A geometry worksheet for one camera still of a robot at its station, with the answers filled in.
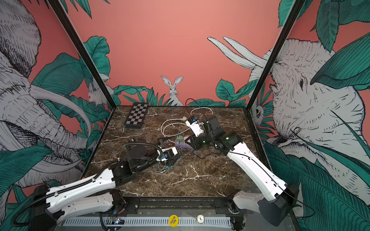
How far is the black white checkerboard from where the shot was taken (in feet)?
3.54

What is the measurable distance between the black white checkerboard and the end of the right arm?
61cm

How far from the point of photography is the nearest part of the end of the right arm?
0.49 meters
